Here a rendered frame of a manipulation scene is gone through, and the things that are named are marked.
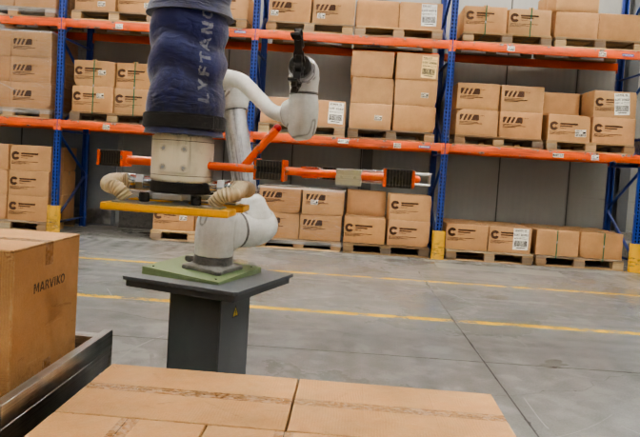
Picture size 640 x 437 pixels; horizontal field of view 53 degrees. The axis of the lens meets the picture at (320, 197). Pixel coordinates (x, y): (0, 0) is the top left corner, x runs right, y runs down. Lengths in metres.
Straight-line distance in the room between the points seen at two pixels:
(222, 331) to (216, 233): 0.38
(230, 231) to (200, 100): 0.91
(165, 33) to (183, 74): 0.12
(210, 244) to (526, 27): 7.48
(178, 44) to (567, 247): 8.25
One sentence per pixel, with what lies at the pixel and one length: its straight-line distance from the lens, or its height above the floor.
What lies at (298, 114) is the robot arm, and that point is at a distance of 2.26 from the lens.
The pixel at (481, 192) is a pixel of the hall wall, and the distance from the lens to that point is 10.48.
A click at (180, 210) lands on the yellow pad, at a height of 1.08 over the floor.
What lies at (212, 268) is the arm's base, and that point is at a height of 0.79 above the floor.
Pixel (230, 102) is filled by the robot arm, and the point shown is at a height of 1.45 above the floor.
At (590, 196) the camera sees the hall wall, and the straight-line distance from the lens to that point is 10.98.
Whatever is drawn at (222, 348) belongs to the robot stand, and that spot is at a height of 0.49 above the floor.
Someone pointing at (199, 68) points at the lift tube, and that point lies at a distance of 1.74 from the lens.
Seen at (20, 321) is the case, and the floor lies 0.75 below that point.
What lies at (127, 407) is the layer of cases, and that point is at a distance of 1.86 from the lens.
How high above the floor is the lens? 1.22
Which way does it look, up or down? 3 degrees down
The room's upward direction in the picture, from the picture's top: 4 degrees clockwise
